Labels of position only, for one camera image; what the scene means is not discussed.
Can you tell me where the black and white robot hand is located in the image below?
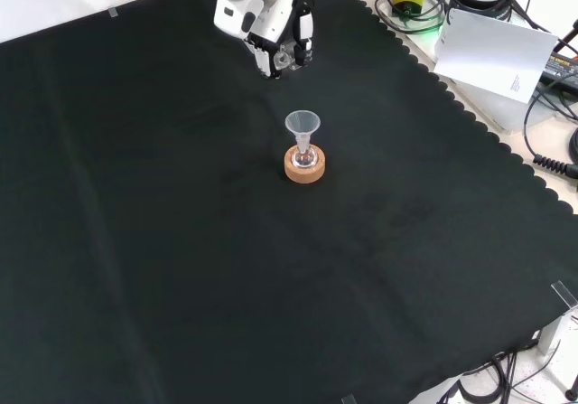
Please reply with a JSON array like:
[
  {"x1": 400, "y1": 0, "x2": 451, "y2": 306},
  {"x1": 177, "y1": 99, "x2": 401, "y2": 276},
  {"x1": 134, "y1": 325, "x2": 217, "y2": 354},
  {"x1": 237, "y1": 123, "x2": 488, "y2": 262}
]
[{"x1": 212, "y1": 0, "x2": 317, "y2": 80}]

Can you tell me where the clear glass graduated cylinder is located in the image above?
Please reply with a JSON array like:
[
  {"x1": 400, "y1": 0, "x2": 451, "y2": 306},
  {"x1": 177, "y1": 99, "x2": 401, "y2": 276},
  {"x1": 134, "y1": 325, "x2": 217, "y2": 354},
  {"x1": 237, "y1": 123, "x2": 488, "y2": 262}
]
[{"x1": 272, "y1": 44, "x2": 295, "y2": 73}]

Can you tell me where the clear plastic funnel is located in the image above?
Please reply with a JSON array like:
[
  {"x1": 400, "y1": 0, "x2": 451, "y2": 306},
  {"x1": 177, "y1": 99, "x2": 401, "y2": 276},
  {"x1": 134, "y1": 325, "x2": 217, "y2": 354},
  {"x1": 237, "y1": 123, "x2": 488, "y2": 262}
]
[{"x1": 284, "y1": 110, "x2": 322, "y2": 153}]

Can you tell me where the clear round-bottom flask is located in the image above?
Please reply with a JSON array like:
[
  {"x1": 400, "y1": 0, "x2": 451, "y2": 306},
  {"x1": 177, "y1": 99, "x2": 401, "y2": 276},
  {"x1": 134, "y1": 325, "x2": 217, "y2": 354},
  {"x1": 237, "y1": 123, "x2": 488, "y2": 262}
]
[{"x1": 291, "y1": 143, "x2": 318, "y2": 169}]

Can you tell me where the pale board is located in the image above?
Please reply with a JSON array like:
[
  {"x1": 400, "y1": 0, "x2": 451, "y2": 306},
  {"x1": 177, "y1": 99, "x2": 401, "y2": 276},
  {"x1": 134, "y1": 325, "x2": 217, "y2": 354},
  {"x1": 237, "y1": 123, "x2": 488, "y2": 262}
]
[{"x1": 433, "y1": 7, "x2": 560, "y2": 105}]

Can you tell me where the black cloth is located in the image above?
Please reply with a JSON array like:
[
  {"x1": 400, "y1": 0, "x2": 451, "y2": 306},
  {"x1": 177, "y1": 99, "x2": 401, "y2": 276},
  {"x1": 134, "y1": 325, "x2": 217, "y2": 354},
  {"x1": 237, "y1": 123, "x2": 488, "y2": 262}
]
[{"x1": 0, "y1": 0, "x2": 578, "y2": 404}]

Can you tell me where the black power adapter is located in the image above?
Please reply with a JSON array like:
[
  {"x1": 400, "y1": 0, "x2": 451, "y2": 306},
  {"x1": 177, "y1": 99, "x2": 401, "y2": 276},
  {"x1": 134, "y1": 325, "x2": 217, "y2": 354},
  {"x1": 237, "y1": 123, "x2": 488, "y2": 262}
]
[{"x1": 538, "y1": 51, "x2": 578, "y2": 87}]

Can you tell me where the black cable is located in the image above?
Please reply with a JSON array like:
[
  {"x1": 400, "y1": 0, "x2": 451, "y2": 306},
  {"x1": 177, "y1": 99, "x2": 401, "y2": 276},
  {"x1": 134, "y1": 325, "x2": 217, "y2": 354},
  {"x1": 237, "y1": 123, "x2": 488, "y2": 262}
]
[
  {"x1": 436, "y1": 348, "x2": 578, "y2": 404},
  {"x1": 374, "y1": 0, "x2": 449, "y2": 35},
  {"x1": 522, "y1": 80, "x2": 578, "y2": 180}
]

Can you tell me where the cork ring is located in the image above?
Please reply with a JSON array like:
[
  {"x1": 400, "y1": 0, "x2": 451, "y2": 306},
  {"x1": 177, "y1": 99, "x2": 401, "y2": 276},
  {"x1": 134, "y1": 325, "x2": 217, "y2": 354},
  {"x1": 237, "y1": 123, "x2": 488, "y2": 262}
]
[{"x1": 284, "y1": 145, "x2": 327, "y2": 185}]

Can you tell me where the white metal bracket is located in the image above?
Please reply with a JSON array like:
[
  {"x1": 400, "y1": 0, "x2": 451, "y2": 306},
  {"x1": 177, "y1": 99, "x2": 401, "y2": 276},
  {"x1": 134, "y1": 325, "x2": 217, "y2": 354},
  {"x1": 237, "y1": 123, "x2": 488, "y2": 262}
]
[{"x1": 536, "y1": 307, "x2": 578, "y2": 356}]

